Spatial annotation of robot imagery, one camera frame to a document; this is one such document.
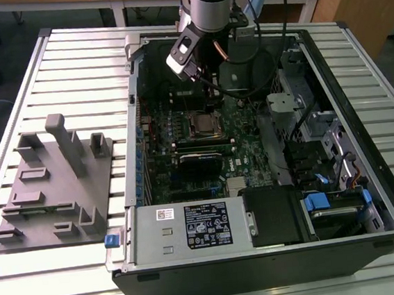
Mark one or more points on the silver chipset heatsink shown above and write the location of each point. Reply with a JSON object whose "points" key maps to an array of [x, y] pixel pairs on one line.
{"points": [[237, 183]]}

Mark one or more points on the black plastic disk bay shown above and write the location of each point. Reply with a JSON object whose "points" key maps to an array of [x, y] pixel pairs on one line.
{"points": [[306, 159]]}

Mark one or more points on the green motherboard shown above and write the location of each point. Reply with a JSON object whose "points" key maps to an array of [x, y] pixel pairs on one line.
{"points": [[255, 170]]}

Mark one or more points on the black PC case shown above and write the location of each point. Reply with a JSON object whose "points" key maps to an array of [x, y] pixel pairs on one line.
{"points": [[230, 280]]}

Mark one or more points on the silver power supply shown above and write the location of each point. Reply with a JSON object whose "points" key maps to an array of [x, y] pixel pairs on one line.
{"points": [[145, 229]]}

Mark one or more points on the blue case latch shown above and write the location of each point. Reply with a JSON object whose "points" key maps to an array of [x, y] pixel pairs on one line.
{"points": [[112, 241]]}

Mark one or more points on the black graphics card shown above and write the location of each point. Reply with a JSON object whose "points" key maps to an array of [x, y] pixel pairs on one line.
{"points": [[200, 166]]}

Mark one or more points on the silver drive cage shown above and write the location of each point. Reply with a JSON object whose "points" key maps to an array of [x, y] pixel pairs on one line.
{"points": [[283, 106]]}

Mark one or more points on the grey parts rack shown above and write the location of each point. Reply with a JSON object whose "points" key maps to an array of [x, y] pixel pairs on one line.
{"points": [[65, 188]]}

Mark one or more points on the hard disk in blue carrier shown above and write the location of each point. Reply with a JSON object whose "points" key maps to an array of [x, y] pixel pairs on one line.
{"points": [[315, 201]]}

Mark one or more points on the CPU socket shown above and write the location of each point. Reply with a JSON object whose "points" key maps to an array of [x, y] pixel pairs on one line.
{"points": [[193, 137]]}

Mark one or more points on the silver CPU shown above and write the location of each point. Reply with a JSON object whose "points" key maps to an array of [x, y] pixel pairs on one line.
{"points": [[206, 124]]}

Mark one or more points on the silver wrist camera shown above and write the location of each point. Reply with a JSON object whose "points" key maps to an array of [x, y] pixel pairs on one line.
{"points": [[174, 63]]}

